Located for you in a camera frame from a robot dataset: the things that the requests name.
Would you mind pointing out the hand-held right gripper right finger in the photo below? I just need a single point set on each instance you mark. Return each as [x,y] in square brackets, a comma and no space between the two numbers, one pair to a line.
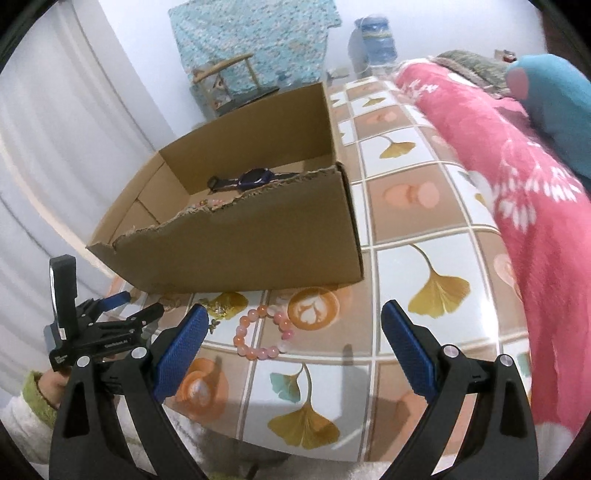
[411,353]

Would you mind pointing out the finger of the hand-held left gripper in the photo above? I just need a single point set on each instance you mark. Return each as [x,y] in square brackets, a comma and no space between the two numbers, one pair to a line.
[138,318]
[113,301]

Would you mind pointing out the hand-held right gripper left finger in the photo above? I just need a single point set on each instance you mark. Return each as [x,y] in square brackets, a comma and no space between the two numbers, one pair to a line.
[180,353]

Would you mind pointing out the brown cardboard box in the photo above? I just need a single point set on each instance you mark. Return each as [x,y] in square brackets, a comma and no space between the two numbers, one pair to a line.
[258,240]

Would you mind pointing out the purple smartwatch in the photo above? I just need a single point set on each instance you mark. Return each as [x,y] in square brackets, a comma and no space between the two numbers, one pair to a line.
[251,179]

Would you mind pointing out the person's left forearm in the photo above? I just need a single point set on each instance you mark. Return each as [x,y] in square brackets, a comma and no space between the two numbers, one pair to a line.
[21,415]

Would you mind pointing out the person's left hand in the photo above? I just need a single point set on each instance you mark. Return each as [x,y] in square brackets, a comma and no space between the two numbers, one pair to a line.
[51,387]

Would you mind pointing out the white curtain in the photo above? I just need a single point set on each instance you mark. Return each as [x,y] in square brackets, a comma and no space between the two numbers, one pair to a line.
[69,138]

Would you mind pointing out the pink floral blanket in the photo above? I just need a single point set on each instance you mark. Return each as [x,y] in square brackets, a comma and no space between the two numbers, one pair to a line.
[531,221]

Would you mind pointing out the wooden chair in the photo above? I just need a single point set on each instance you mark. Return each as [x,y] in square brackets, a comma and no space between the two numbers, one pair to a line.
[231,78]

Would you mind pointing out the blue pillow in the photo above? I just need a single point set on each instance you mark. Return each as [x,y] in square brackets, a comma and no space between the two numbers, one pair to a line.
[554,97]

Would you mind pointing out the green patterned quilt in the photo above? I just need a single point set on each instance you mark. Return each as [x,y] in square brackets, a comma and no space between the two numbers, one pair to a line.
[471,64]

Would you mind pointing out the teal floral cloth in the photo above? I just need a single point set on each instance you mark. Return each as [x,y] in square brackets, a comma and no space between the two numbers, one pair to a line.
[258,41]

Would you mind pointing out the blue water dispenser bottle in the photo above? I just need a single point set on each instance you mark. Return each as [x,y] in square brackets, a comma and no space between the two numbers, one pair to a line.
[376,41]

